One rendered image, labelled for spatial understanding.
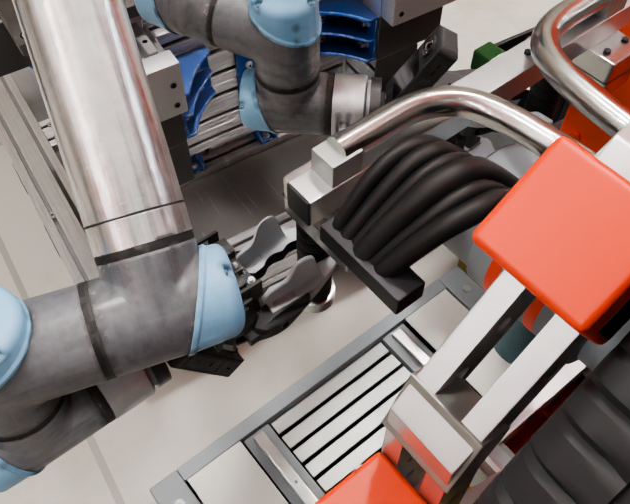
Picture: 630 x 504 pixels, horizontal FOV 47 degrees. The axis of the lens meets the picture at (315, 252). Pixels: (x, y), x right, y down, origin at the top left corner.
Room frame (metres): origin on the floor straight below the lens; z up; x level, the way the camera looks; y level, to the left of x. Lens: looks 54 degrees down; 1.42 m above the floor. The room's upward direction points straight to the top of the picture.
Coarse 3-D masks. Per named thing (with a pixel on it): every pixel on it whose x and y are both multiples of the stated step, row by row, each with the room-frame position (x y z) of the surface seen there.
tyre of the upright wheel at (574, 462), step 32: (608, 384) 0.16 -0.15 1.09; (576, 416) 0.15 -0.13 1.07; (608, 416) 0.14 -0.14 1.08; (544, 448) 0.14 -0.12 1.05; (576, 448) 0.13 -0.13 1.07; (608, 448) 0.13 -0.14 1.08; (512, 480) 0.13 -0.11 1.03; (544, 480) 0.13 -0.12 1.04; (576, 480) 0.12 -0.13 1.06; (608, 480) 0.12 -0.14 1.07
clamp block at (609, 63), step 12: (612, 36) 0.61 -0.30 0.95; (624, 36) 0.61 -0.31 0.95; (600, 48) 0.59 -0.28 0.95; (612, 48) 0.59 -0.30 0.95; (624, 48) 0.59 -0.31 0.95; (576, 60) 0.59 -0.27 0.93; (588, 60) 0.58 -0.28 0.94; (600, 60) 0.58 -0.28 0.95; (612, 60) 0.57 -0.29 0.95; (624, 60) 0.58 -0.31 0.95; (588, 72) 0.58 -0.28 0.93; (600, 72) 0.57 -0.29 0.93; (612, 72) 0.57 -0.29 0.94; (624, 72) 0.58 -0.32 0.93; (600, 84) 0.57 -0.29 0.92; (612, 84) 0.57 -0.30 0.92
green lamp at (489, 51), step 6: (480, 48) 0.95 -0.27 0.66; (486, 48) 0.95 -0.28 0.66; (492, 48) 0.95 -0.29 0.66; (498, 48) 0.95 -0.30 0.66; (474, 54) 0.94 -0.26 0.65; (480, 54) 0.94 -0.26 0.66; (486, 54) 0.93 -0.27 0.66; (492, 54) 0.93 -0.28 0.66; (498, 54) 0.93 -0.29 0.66; (474, 60) 0.94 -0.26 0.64; (480, 60) 0.93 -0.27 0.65; (486, 60) 0.92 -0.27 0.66; (474, 66) 0.94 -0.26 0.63; (480, 66) 0.93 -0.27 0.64
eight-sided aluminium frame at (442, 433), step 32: (608, 160) 0.29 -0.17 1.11; (512, 288) 0.24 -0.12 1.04; (480, 320) 0.23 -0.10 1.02; (512, 320) 0.24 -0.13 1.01; (448, 352) 0.22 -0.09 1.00; (480, 352) 0.23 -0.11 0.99; (544, 352) 0.21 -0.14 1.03; (416, 384) 0.21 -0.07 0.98; (448, 384) 0.21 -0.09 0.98; (512, 384) 0.19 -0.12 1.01; (544, 384) 0.20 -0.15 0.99; (416, 416) 0.19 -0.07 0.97; (448, 416) 0.19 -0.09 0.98; (480, 416) 0.18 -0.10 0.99; (512, 416) 0.19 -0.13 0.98; (384, 448) 0.20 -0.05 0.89; (416, 448) 0.18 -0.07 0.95; (448, 448) 0.17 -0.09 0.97; (480, 448) 0.17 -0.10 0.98; (416, 480) 0.21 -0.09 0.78; (448, 480) 0.16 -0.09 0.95; (480, 480) 0.27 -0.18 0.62
